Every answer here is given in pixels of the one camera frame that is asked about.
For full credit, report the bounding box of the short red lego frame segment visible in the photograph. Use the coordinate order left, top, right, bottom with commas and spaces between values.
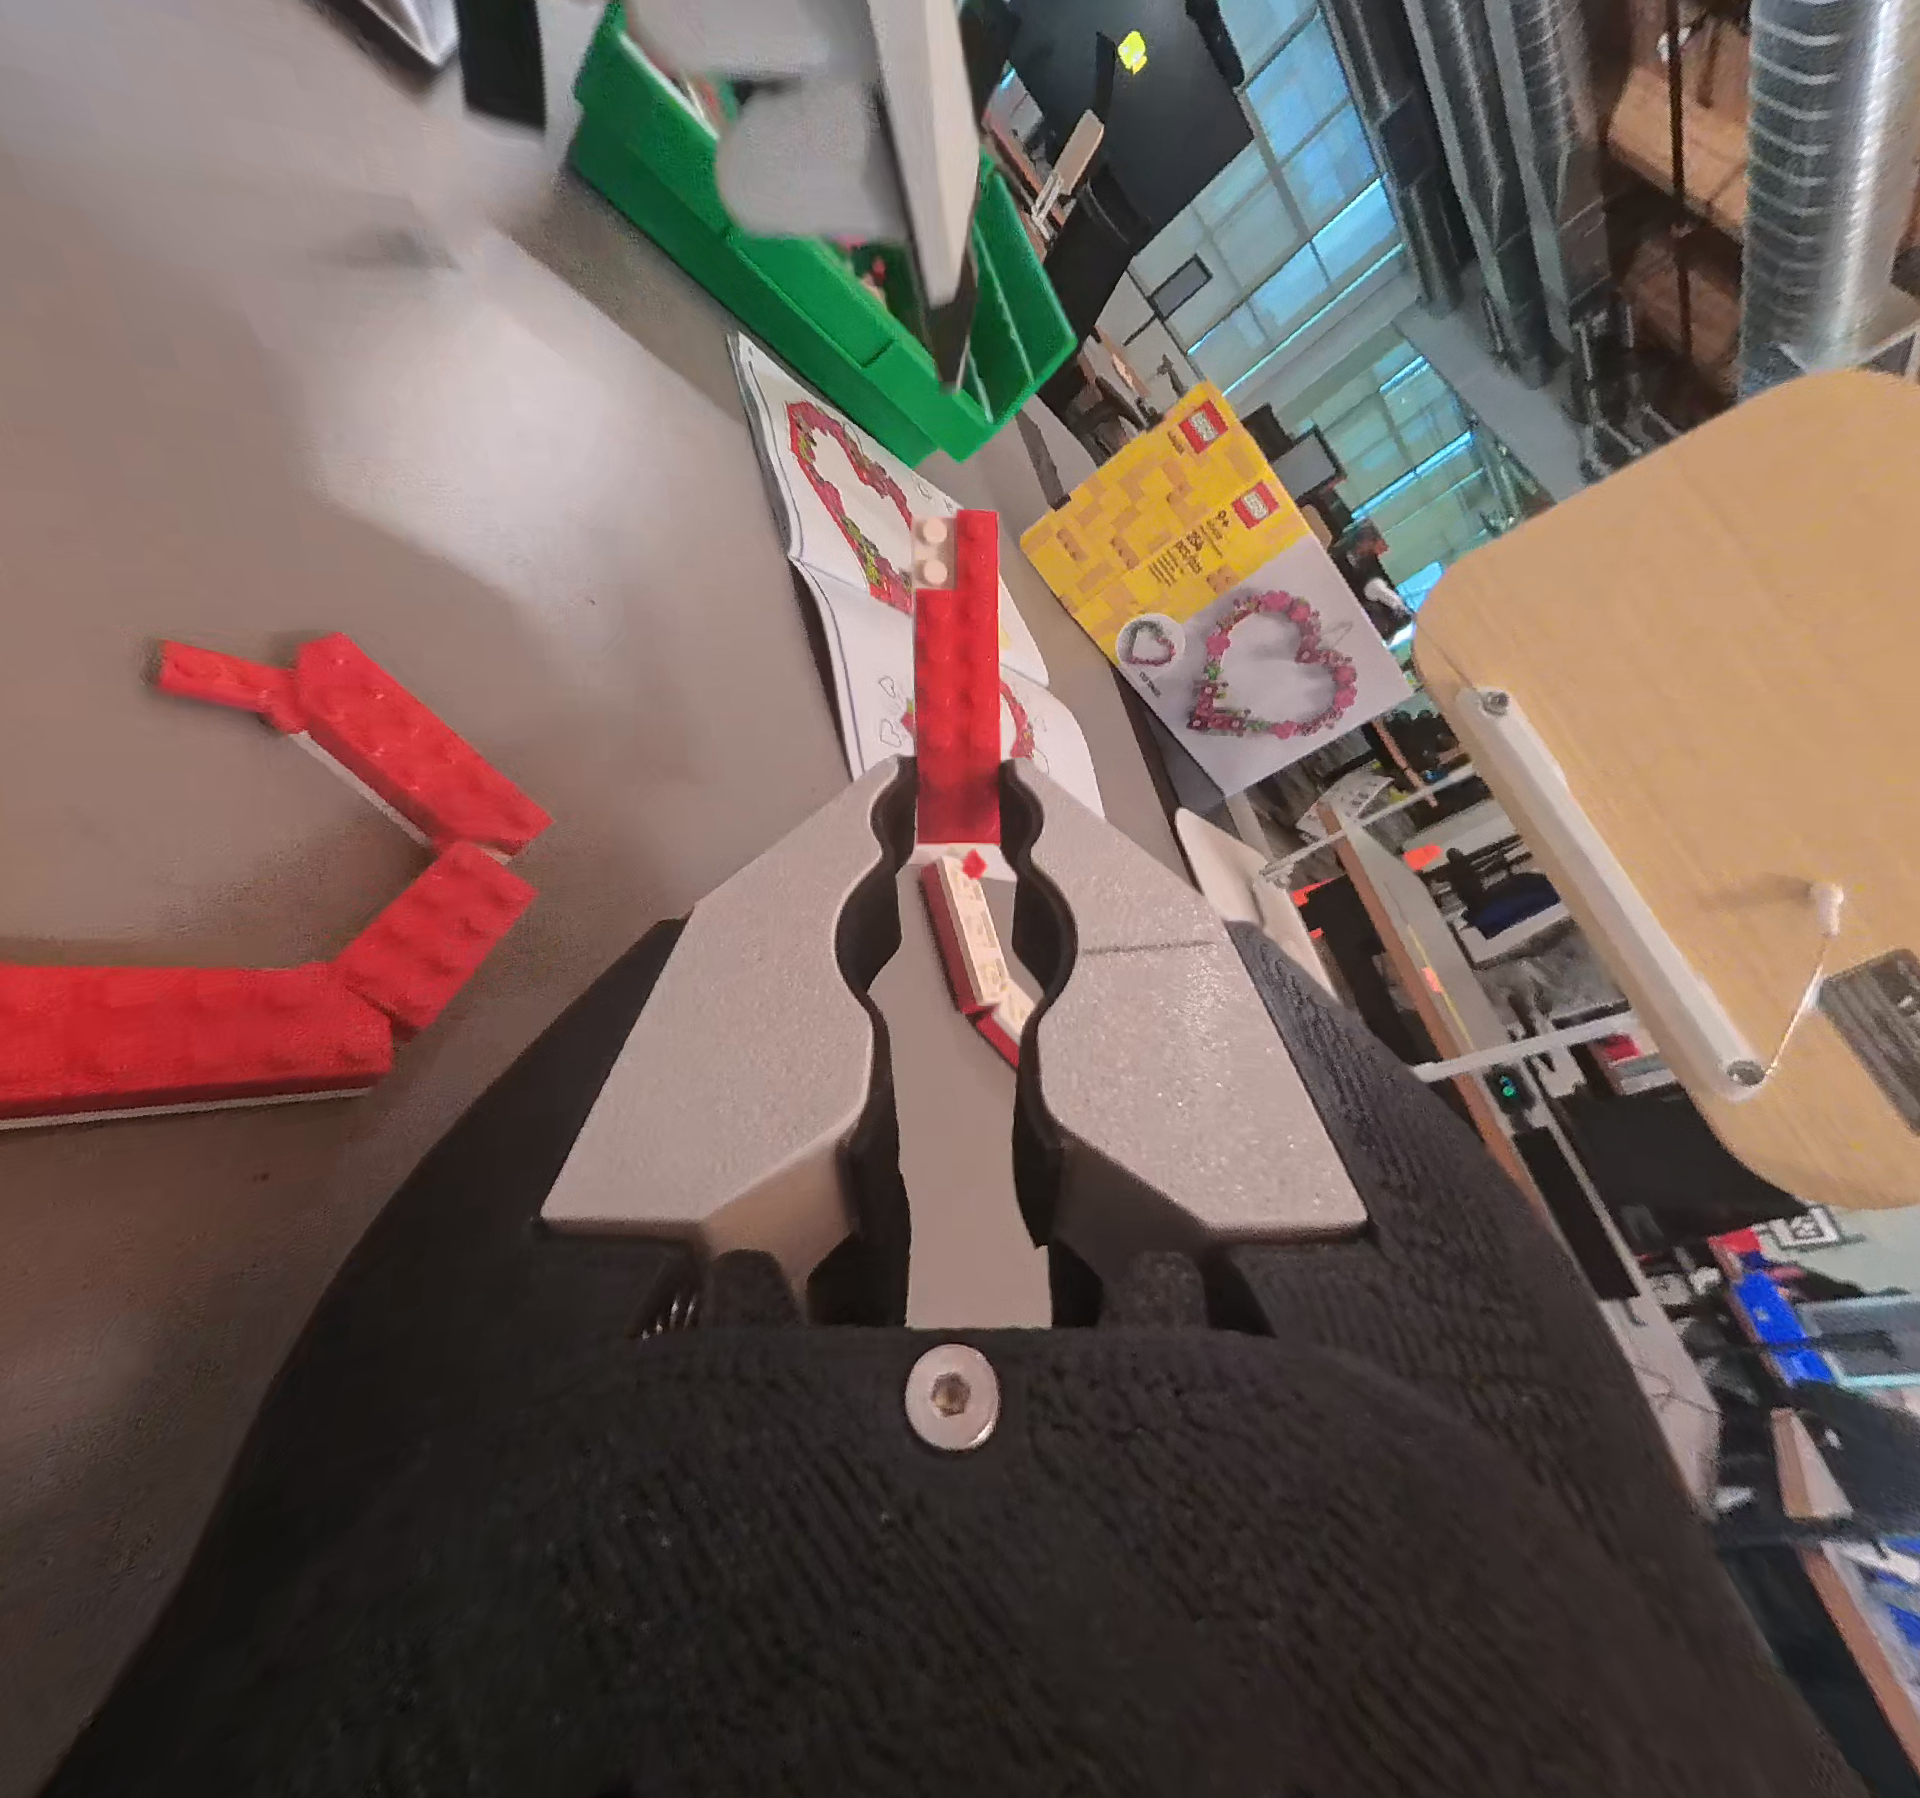
148, 631, 553, 859

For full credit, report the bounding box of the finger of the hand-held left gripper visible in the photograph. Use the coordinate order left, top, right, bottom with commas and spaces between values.
838, 0, 987, 394

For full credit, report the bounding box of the light wooden side table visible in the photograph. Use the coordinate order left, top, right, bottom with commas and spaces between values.
1410, 369, 1920, 1211

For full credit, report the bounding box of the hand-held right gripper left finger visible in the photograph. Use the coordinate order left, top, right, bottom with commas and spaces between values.
540, 757, 920, 1331

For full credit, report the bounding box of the lego instruction booklet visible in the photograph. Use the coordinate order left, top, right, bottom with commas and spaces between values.
726, 330, 1102, 816

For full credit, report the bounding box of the green plastic bin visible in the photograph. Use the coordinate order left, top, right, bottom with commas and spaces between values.
567, 0, 1078, 466

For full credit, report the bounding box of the yellow lego box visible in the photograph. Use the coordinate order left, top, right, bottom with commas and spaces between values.
1020, 378, 1415, 798

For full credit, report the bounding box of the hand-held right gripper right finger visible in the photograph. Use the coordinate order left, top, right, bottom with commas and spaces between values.
993, 760, 1375, 1328

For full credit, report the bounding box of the silver ventilation duct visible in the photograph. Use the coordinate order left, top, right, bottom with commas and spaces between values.
1737, 0, 1920, 399

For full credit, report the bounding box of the red lego plate assembly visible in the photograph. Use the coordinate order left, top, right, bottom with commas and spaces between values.
910, 508, 1045, 1076

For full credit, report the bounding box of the thin white cable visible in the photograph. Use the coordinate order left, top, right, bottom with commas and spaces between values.
1741, 879, 1852, 1088

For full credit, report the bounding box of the black monitor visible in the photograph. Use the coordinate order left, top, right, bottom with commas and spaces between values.
995, 0, 1254, 202

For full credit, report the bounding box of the long red lego frame segment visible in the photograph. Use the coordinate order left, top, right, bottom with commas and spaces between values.
0, 837, 540, 1128

